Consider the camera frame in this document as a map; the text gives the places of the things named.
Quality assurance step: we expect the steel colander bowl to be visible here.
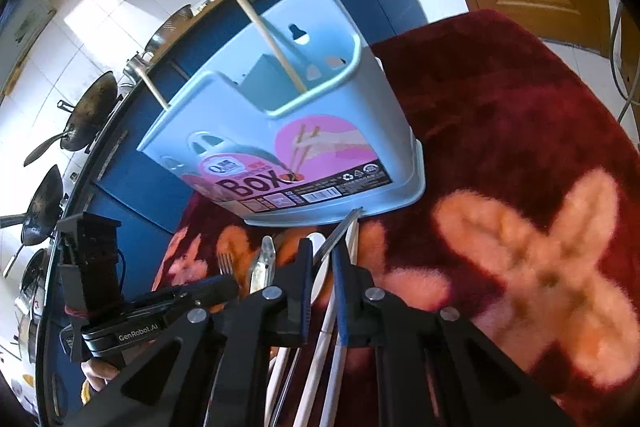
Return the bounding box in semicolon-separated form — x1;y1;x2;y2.
145;4;193;52

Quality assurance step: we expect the dark frying pan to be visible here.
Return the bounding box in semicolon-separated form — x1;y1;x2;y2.
4;248;50;303

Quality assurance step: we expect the large dark wok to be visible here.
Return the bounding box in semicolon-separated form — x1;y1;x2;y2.
24;71;121;168

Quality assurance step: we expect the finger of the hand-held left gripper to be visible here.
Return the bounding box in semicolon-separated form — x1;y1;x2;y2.
170;274;241;309

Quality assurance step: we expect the person's left hand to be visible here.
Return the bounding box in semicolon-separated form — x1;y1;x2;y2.
81;356;123;394

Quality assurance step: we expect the metal table knife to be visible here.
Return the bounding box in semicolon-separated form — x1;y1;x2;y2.
248;235;277;295

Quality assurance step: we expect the grey cable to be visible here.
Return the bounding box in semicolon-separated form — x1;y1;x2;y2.
607;0;640;128

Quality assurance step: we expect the long wooden chopstick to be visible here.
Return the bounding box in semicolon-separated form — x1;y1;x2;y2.
209;0;308;94

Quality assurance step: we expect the steel pitcher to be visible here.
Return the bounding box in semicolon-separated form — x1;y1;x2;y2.
122;52;156;85

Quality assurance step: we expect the white range hood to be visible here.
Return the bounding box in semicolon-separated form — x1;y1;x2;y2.
0;0;56;98

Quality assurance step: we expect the metal fork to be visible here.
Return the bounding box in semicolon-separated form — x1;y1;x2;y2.
216;249;236;280

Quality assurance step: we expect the white chopstick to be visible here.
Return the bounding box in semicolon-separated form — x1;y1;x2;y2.
264;347;291;418
327;342;349;427
294;221;360;427

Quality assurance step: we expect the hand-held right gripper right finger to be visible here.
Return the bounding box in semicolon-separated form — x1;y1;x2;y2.
333;244;576;427

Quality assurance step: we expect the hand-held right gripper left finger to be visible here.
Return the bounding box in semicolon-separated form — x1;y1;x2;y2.
62;237;314;427

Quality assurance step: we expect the light blue utensil holder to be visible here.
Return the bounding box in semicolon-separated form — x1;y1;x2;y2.
136;0;427;228

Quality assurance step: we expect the metal chopstick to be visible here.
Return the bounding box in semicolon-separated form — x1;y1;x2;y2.
272;207;364;427

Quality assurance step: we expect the red floral rug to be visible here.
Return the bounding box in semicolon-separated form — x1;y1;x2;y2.
150;9;640;427

